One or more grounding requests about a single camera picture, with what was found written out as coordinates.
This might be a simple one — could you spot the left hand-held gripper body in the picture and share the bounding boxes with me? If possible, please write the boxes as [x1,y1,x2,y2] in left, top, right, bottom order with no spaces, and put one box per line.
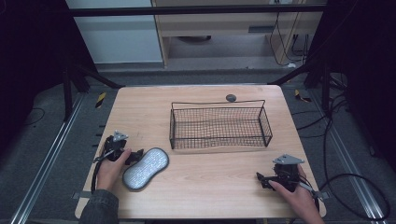
[102,130,130,162]

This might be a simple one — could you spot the person's right hand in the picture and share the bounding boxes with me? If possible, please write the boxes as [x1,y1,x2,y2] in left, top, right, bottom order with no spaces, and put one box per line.
[267,163,319,218]

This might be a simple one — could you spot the yellow black striped tape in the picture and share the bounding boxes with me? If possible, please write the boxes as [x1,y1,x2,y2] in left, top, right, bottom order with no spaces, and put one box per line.
[94,91,107,109]
[293,89,313,104]

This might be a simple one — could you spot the right hand-held gripper cable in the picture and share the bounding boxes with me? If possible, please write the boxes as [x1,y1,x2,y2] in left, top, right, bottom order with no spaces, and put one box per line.
[298,174,331,216]

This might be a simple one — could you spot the black curtain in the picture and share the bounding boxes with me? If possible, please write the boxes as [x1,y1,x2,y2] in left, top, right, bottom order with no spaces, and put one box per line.
[306,0,396,172]
[0,0,98,157]

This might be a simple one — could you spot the black hanging cables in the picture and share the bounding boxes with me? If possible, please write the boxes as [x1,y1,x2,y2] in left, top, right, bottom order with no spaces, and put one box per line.
[268,11,311,67]

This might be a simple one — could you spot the grey oval textured pad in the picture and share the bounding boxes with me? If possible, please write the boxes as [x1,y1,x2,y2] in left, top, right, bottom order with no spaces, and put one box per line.
[121,147,170,192]

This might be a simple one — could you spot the black metal stand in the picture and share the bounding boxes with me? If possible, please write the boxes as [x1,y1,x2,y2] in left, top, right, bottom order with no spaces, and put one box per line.
[268,57,332,114]
[61,60,126,123]

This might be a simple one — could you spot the hand-held gripper cable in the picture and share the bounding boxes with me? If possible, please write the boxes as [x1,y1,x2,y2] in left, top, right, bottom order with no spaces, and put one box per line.
[90,149,116,193]
[298,174,331,216]

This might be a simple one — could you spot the light wooden desk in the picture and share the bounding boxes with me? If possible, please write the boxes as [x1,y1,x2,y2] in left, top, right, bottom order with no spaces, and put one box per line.
[150,0,329,68]

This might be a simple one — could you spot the black horizontal frame bar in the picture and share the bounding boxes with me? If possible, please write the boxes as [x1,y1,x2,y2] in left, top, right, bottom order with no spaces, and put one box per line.
[67,3,327,18]

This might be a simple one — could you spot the long black floor cable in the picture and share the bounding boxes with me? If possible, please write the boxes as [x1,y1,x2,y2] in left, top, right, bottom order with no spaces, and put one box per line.
[292,90,392,222]

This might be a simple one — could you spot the left hand-held gripper cable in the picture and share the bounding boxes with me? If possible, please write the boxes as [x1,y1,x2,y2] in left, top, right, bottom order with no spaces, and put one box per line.
[90,149,116,193]

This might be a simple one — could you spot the white cabinet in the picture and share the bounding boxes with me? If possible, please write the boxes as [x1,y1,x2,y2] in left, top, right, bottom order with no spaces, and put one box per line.
[64,0,165,65]

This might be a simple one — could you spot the aluminium floor rail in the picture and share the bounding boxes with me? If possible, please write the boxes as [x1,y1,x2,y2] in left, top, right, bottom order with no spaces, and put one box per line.
[311,89,389,222]
[8,92,88,224]

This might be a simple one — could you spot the person's left hand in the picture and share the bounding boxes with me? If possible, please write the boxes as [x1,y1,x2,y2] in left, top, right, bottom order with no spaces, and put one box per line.
[95,147,133,192]

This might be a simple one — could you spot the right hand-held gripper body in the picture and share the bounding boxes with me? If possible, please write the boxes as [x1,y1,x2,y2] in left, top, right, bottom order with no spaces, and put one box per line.
[270,154,306,193]

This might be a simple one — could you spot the thin black floor cable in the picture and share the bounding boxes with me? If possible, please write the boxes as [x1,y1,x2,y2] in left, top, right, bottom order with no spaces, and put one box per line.
[23,106,47,127]

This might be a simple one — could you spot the black wire basket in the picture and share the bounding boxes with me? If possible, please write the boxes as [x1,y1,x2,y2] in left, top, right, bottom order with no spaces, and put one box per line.
[168,99,274,150]

